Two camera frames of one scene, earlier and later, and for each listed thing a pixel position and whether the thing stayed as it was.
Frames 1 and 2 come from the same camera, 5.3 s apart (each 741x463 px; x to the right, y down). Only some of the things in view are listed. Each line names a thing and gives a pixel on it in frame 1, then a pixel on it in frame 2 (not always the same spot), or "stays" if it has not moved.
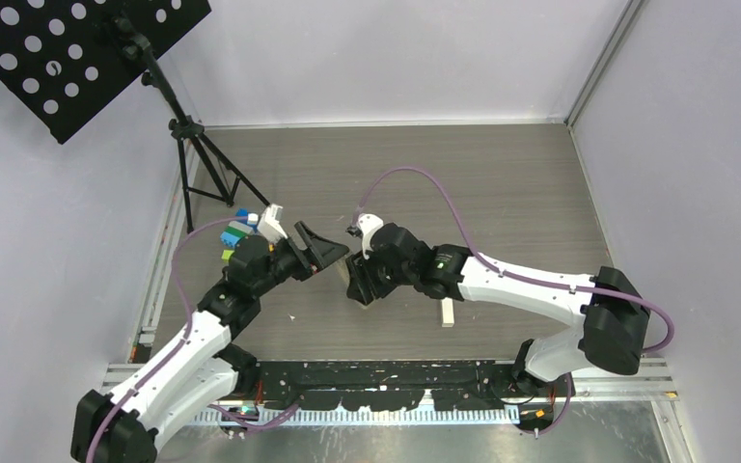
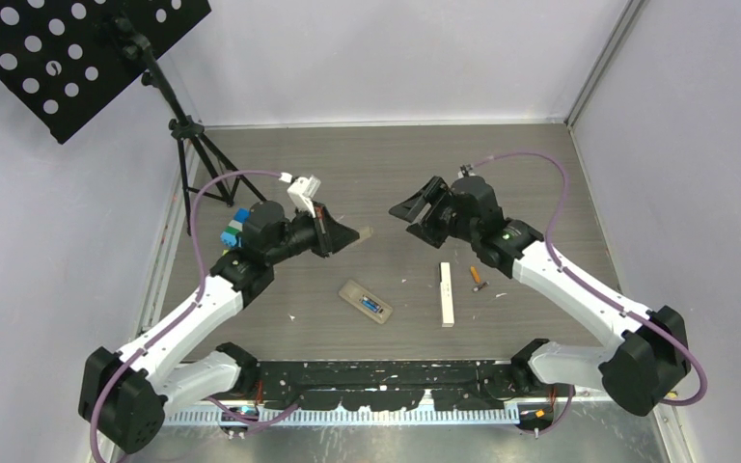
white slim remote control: x=448 y=313 stays
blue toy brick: x=241 y=215 stays
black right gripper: x=361 y=272 → x=435 y=193
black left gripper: x=322 y=251 → x=330 y=235
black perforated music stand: x=64 y=61 stays
